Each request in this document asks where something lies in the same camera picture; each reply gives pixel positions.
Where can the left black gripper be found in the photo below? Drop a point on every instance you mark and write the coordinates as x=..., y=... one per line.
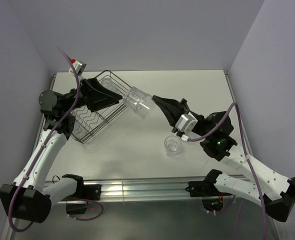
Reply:
x=97, y=97

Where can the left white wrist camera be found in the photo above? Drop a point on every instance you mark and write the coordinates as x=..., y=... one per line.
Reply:
x=79, y=66

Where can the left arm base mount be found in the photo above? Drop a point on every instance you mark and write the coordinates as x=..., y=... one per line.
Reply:
x=90, y=192

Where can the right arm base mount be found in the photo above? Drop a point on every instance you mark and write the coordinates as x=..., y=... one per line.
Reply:
x=203, y=189

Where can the small clear glass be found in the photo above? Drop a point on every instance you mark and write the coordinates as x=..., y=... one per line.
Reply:
x=78, y=130

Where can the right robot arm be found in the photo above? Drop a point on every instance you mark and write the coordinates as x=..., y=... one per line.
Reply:
x=274, y=192

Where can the clear glass back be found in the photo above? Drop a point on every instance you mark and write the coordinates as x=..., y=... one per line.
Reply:
x=139, y=101

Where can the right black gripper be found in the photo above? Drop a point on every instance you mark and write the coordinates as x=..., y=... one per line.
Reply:
x=172, y=108

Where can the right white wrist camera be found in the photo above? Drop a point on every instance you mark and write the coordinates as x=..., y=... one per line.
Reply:
x=184, y=126

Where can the aluminium mounting rail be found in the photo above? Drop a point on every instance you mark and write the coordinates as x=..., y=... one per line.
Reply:
x=143, y=189

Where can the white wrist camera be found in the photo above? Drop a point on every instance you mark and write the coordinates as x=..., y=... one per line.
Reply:
x=184, y=126
x=79, y=66

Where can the black wire dish rack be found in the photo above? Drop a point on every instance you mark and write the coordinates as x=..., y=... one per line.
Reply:
x=94, y=122

